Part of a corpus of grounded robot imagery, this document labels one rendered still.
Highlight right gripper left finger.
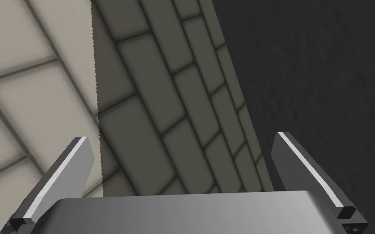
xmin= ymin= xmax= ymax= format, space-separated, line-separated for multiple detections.
xmin=9 ymin=136 xmax=95 ymax=230

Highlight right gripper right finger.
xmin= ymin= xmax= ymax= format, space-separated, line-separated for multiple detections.
xmin=270 ymin=131 xmax=357 ymax=220

